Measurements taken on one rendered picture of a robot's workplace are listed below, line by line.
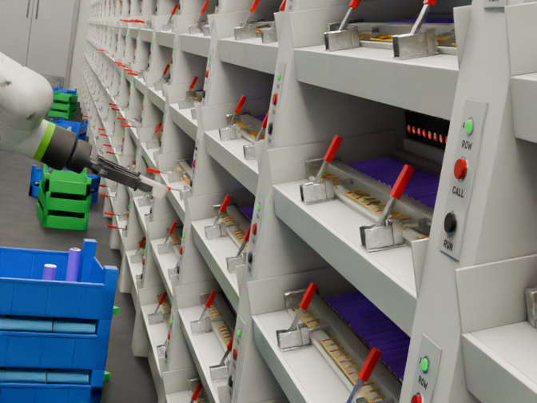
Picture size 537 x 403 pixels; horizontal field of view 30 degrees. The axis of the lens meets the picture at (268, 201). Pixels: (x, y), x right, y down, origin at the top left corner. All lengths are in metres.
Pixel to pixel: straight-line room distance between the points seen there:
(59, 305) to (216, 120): 0.72
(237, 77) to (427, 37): 1.14
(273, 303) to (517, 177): 0.76
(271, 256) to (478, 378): 0.73
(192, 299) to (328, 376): 1.00
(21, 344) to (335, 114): 0.57
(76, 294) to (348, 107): 0.49
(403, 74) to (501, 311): 0.29
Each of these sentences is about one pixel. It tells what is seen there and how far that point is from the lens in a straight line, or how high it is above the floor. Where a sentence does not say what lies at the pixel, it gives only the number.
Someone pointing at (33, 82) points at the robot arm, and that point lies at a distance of 2.19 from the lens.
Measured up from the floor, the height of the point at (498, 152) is 0.87.
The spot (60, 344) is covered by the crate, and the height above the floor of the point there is 0.44.
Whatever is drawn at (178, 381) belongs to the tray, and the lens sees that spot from 2.23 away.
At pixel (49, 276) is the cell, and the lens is 1.55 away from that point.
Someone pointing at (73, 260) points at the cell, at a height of 0.53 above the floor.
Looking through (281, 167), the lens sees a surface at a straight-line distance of 1.42.
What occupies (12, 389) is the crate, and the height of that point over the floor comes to 0.37.
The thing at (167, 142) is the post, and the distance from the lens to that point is 2.81.
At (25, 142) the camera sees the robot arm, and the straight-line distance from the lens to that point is 2.29.
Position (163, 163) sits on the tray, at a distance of 2.82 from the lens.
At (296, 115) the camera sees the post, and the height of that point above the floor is 0.83.
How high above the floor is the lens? 0.91
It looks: 8 degrees down
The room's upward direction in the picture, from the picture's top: 9 degrees clockwise
